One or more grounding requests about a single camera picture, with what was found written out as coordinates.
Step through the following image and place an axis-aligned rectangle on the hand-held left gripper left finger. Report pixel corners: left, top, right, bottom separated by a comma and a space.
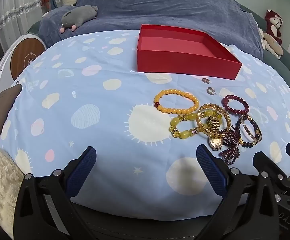
13, 146, 97, 240

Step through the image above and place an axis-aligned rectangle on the yellow bead bracelet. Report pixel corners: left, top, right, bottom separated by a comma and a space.
154, 89, 200, 115

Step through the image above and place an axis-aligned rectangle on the gold chain bracelet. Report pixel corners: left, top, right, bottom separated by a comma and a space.
196, 103, 231, 137

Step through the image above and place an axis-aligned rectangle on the gold wristwatch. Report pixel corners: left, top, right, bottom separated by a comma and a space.
204, 115, 226, 152

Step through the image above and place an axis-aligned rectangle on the cream fluffy blanket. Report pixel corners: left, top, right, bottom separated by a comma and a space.
0, 145, 33, 238

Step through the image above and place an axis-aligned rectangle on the grey-brown cushion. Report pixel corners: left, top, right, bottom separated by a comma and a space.
0, 84, 23, 143

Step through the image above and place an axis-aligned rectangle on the round white wooden-top table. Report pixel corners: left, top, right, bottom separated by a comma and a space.
0, 35, 47, 120

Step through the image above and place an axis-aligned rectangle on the cream plush toy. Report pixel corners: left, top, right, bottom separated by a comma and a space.
257, 29, 284, 59

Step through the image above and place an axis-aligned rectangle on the teal upholstered bed frame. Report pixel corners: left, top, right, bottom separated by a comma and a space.
242, 7, 290, 93

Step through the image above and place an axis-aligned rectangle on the dark purple bead bracelet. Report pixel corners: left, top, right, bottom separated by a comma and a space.
235, 114, 260, 148

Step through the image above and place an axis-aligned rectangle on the light blue planet-print bedsheet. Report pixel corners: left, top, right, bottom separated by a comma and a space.
0, 29, 290, 220

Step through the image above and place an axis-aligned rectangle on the grey plush toy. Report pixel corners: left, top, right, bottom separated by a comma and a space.
60, 5, 98, 33

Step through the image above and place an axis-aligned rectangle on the blue fleece blanket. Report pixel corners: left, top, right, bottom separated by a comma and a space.
39, 0, 264, 58

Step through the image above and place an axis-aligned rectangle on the dark red monkey plush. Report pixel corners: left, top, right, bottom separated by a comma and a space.
264, 9, 283, 45

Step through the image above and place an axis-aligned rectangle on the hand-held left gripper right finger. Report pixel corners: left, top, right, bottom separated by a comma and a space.
196, 145, 281, 240

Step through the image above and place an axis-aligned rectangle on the thin gold bangle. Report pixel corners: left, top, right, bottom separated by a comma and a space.
239, 116, 263, 143

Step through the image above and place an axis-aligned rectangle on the dark red bead bracelet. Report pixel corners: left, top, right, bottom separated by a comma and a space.
221, 94, 250, 116

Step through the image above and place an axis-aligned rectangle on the white curtain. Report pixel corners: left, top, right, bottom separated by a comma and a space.
0, 0, 61, 53

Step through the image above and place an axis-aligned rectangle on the red cardboard box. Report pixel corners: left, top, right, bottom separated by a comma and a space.
136, 24, 243, 81

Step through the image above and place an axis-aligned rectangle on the long garnet bead necklace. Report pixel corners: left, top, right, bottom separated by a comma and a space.
218, 127, 245, 165

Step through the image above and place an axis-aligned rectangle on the silver tinsel garland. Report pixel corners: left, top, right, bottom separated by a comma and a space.
0, 0, 62, 29

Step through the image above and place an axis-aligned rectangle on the yellow-green chunky stone bracelet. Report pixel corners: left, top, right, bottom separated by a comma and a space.
169, 112, 203, 138

